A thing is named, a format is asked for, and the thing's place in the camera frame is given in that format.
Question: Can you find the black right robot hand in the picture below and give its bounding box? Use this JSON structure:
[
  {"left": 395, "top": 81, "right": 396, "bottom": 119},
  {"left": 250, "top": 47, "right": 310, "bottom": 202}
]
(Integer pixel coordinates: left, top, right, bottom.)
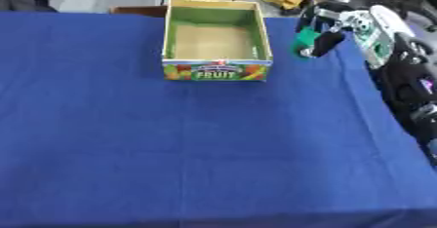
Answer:
[{"left": 294, "top": 0, "right": 357, "bottom": 58}]

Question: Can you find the brown wooden chair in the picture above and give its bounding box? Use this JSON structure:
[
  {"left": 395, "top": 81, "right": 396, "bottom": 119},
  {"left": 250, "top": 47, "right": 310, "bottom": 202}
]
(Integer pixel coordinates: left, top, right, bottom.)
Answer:
[{"left": 107, "top": 5, "right": 171, "bottom": 19}]

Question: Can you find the tan cardboard box green inside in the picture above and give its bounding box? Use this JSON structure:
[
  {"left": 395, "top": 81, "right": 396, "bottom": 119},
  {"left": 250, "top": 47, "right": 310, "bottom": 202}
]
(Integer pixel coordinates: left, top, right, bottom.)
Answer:
[{"left": 160, "top": 0, "right": 275, "bottom": 83}]

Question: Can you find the green block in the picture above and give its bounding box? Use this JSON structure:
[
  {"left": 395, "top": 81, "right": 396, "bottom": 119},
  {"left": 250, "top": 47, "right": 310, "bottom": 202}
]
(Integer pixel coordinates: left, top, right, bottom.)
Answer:
[{"left": 290, "top": 25, "right": 325, "bottom": 58}]

